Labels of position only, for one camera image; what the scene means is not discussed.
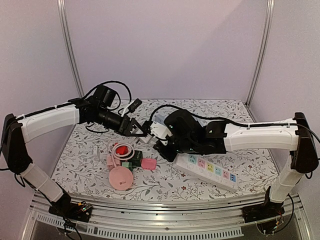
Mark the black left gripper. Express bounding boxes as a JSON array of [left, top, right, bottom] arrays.
[[96, 106, 148, 137]]

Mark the blue power strip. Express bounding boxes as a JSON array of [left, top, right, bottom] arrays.
[[154, 114, 165, 125]]

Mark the red cube socket adapter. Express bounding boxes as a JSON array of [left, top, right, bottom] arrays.
[[115, 145, 129, 156]]

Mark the white colourful power strip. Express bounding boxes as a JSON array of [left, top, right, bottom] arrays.
[[173, 153, 239, 191]]

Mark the white cable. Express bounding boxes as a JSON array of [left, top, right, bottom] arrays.
[[109, 142, 137, 171]]

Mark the dark green cube socket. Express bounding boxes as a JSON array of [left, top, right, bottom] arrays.
[[130, 150, 143, 167]]

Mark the green beige socket adapter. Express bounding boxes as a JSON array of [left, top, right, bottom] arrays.
[[121, 161, 133, 172]]

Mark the pink plug adapter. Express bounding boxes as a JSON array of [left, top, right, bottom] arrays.
[[141, 158, 157, 171]]

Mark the light pink cube socket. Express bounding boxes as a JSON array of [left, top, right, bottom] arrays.
[[106, 155, 115, 171]]

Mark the white plug block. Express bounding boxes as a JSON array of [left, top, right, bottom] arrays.
[[134, 128, 153, 144]]

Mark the pink round cable reel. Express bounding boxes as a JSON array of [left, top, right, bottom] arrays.
[[108, 166, 134, 191]]

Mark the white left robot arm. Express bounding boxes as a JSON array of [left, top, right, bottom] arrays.
[[0, 81, 147, 217]]

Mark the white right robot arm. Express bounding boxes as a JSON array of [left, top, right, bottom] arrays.
[[148, 109, 319, 218]]

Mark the floral table cloth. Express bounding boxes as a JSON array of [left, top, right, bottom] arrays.
[[48, 99, 280, 202]]

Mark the aluminium front rail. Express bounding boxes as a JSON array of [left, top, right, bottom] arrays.
[[21, 194, 313, 240]]

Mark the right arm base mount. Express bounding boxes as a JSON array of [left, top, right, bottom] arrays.
[[241, 186, 285, 223]]

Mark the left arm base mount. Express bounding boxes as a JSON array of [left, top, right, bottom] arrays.
[[48, 188, 93, 223]]

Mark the left aluminium corner post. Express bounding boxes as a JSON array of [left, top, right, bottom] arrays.
[[56, 0, 85, 97]]

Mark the aluminium corner post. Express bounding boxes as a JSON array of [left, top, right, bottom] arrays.
[[245, 0, 275, 108], [56, 0, 85, 97]]

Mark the right aluminium corner post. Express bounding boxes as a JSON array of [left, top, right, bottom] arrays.
[[245, 0, 275, 108]]

